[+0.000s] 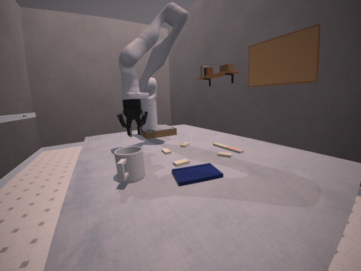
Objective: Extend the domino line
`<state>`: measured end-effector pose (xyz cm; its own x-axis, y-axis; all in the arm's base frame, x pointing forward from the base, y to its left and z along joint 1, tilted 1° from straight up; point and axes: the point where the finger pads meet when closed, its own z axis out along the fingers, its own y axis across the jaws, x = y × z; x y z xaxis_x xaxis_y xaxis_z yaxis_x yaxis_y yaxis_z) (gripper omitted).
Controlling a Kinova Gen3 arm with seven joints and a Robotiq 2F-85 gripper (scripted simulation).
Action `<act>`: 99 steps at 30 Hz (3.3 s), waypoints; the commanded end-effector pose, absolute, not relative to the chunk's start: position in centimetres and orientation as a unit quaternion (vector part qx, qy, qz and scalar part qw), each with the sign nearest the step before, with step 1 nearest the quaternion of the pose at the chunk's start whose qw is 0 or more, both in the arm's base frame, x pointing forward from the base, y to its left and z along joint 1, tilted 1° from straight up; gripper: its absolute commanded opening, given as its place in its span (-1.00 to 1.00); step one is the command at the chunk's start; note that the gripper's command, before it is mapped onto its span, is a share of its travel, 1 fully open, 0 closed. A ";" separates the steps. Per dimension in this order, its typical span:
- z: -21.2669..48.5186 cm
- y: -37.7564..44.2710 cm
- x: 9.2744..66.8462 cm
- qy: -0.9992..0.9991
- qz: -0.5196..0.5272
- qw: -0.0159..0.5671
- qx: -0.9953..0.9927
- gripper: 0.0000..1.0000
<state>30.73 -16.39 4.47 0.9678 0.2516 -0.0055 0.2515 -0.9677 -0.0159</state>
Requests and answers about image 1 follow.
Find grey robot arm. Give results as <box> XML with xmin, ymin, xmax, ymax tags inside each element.
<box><xmin>118</xmin><ymin>2</ymin><xmax>188</xmax><ymax>129</ymax></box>

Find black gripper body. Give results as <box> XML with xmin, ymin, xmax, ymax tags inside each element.
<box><xmin>122</xmin><ymin>99</ymin><xmax>142</xmax><ymax>120</ymax></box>

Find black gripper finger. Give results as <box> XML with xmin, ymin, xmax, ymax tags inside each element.
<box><xmin>117</xmin><ymin>112</ymin><xmax>133</xmax><ymax>137</ymax></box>
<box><xmin>135</xmin><ymin>111</ymin><xmax>148</xmax><ymax>135</ymax></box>

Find grey cup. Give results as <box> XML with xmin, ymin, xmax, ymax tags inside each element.
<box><xmin>115</xmin><ymin>146</ymin><xmax>145</xmax><ymax>183</ymax></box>

